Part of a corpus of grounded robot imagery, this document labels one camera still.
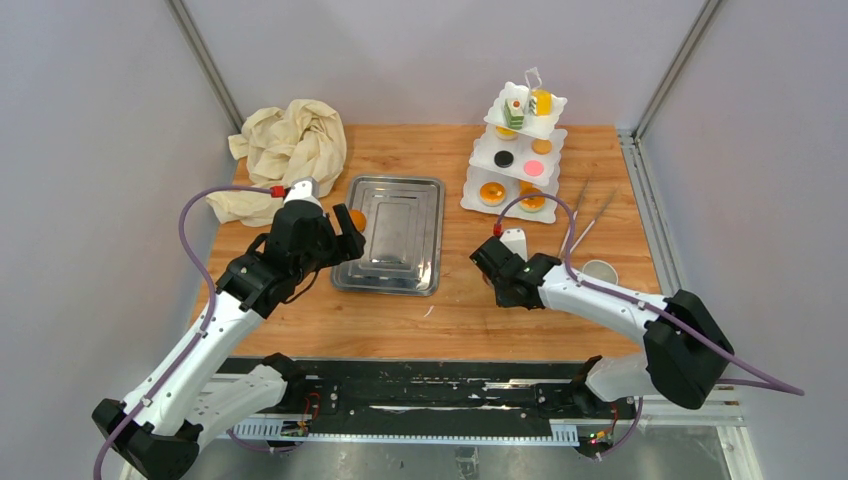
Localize orange ball fruit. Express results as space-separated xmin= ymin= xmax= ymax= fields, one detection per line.
xmin=349 ymin=210 xmax=367 ymax=233

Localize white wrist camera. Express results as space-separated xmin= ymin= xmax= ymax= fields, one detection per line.
xmin=284 ymin=177 xmax=322 ymax=208
xmin=500 ymin=228 xmax=528 ymax=260

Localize white and metal tongs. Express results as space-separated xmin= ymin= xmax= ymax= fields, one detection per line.
xmin=559 ymin=179 xmax=619 ymax=259

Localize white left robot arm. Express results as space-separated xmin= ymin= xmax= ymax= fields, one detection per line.
xmin=92 ymin=196 xmax=365 ymax=479

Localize pink sandwich cookie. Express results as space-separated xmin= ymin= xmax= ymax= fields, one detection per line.
xmin=523 ymin=160 xmax=546 ymax=177

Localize yellow round biscuit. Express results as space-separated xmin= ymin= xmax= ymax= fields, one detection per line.
xmin=531 ymin=139 xmax=553 ymax=155

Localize stainless steel tray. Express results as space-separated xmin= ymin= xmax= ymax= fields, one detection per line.
xmin=331 ymin=174 xmax=445 ymax=296

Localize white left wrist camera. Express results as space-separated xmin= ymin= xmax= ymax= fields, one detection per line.
xmin=284 ymin=177 xmax=322 ymax=208

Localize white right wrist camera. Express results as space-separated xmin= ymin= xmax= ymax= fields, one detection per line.
xmin=500 ymin=228 xmax=528 ymax=260

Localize black sandwich cookie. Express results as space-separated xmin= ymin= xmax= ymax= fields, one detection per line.
xmin=493 ymin=150 xmax=514 ymax=168

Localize white three-tier dessert stand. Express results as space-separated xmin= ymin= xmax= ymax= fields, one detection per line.
xmin=460 ymin=67 xmax=568 ymax=215

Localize white ceramic mug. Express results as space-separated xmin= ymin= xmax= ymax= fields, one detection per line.
xmin=581 ymin=259 xmax=619 ymax=285

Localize yellow cake slice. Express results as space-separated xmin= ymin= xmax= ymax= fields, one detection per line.
xmin=528 ymin=88 xmax=553 ymax=117

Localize green layered cake slice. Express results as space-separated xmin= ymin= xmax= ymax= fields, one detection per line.
xmin=503 ymin=98 xmax=525 ymax=131

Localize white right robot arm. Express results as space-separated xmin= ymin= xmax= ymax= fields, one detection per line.
xmin=470 ymin=237 xmax=733 ymax=417

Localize yellow glazed donut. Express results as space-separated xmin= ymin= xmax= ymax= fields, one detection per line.
xmin=495 ymin=126 xmax=518 ymax=141

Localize orange topped tart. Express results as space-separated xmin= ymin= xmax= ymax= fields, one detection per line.
xmin=518 ymin=187 xmax=547 ymax=213
xmin=478 ymin=182 xmax=507 ymax=207

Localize cream crumpled cloth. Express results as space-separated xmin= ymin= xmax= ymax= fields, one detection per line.
xmin=228 ymin=99 xmax=347 ymax=198

